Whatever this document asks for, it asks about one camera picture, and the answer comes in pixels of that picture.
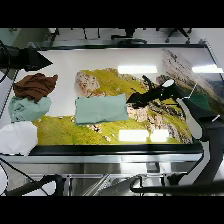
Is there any silver frame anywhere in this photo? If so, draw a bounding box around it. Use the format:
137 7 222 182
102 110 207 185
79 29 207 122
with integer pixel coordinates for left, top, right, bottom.
0 152 214 197

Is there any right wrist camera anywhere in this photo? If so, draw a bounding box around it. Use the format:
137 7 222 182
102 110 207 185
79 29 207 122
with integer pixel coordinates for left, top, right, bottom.
141 74 158 93

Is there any pale green shirt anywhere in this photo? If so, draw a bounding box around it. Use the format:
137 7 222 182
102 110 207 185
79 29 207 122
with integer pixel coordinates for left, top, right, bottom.
74 93 130 126

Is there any brown garment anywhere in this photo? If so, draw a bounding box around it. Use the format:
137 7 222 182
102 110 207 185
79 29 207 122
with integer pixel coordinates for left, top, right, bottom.
12 72 59 103

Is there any white garment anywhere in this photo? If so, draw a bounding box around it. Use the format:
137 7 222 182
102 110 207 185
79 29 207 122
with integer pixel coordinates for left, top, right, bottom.
0 120 40 157

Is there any pale green garment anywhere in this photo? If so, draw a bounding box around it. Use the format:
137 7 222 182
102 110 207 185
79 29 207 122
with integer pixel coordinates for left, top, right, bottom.
7 95 53 123

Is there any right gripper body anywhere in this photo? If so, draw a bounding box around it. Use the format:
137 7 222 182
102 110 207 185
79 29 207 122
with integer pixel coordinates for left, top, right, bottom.
136 87 165 107

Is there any black cable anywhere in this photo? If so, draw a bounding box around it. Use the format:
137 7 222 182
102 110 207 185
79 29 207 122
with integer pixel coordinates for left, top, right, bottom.
0 157 45 197

